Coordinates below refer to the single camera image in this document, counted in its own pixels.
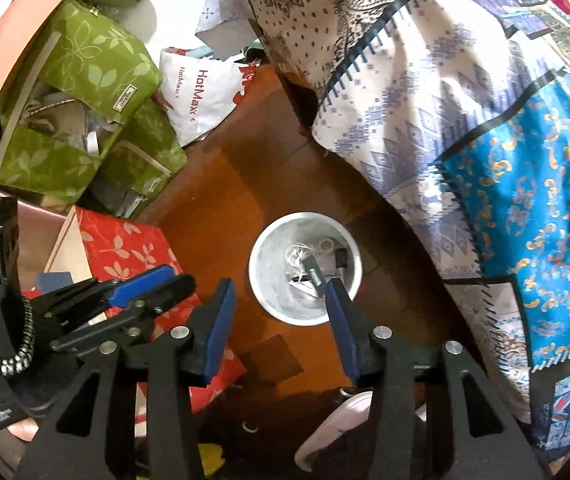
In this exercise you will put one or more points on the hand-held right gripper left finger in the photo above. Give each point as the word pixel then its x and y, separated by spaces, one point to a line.
pixel 221 332

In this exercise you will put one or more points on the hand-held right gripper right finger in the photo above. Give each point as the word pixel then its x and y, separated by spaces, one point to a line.
pixel 341 332

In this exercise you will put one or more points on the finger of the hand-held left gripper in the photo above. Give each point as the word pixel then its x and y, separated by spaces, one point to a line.
pixel 140 281
pixel 165 296

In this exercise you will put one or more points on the white round bin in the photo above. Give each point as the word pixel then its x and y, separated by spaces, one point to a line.
pixel 265 280

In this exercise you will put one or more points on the red floral box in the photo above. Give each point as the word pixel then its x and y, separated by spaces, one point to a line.
pixel 125 250

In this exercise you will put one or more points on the black stick gadget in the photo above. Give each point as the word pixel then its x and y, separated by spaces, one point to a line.
pixel 313 271

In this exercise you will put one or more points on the pink case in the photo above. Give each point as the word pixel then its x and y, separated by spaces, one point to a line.
pixel 40 230

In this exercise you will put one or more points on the small black plug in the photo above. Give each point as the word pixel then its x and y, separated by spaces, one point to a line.
pixel 341 259

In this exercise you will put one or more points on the white tape roll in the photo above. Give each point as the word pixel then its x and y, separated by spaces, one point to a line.
pixel 325 246

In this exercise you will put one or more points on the yellow cloth scrap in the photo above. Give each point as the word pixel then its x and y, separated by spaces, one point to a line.
pixel 211 460

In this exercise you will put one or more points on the green floral storage bag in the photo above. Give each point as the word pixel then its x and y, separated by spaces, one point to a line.
pixel 40 162
pixel 150 145
pixel 95 60

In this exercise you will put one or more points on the white red printed plastic bag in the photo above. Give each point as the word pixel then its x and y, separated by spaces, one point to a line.
pixel 200 97

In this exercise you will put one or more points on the blue patchwork bedsheet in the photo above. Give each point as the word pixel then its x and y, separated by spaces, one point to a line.
pixel 465 135

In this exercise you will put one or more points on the orange cardboard sheet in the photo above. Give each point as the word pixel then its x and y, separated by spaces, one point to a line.
pixel 25 20

